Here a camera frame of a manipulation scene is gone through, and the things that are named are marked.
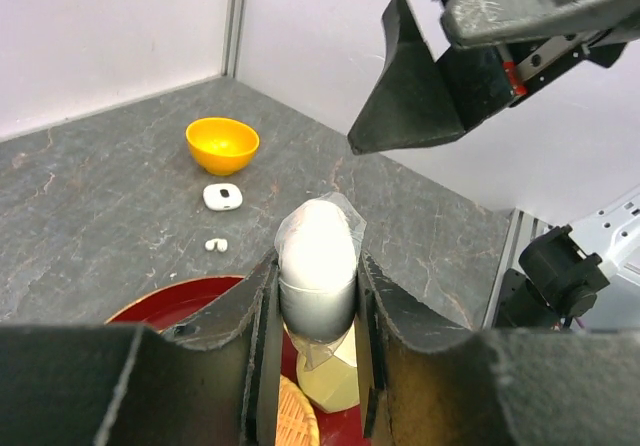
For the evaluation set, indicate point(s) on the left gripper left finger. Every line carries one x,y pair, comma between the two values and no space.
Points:
212,379

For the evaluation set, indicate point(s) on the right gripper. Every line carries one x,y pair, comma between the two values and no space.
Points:
502,52

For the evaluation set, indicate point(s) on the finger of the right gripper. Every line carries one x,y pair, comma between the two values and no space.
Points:
422,102

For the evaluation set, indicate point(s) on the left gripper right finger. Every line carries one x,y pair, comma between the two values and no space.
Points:
425,380

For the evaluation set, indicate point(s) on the white oval charging case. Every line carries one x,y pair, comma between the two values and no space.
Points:
318,248

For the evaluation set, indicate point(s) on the white square earbud case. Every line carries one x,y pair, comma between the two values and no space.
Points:
220,197

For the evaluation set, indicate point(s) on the red round tray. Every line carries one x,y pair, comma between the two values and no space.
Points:
167,306

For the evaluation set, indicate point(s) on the woven bamboo basket plate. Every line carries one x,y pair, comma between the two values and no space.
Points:
296,422

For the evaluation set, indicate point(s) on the white earbud near tray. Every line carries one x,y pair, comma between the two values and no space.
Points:
216,244

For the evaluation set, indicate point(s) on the orange bowl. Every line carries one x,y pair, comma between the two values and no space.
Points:
221,146

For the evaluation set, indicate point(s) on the right aluminium frame post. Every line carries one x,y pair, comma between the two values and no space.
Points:
232,37

